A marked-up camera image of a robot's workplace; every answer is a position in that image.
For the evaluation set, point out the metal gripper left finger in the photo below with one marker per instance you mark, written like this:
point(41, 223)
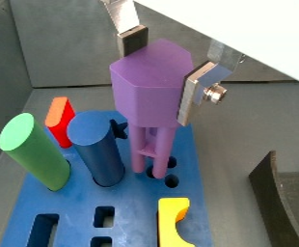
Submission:
point(133, 34)

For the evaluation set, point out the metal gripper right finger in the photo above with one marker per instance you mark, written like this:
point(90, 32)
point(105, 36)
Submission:
point(202, 82)

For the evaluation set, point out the purple three prong peg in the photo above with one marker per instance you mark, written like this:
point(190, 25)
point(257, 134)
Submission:
point(147, 83)

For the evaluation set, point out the blue shape sorter board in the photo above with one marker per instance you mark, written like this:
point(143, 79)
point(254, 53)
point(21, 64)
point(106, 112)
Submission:
point(85, 215)

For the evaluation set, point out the red block with orange top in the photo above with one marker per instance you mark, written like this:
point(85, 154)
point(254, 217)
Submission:
point(59, 117)

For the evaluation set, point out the dark blue cylinder peg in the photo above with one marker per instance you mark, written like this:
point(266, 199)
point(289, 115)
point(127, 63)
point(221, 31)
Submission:
point(94, 132)

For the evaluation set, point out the black curved block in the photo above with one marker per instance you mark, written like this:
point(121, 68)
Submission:
point(277, 193)

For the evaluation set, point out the yellow notched block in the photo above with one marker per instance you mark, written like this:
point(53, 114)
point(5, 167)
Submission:
point(173, 210)

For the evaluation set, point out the green cylinder peg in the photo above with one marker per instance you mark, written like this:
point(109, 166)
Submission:
point(27, 144)

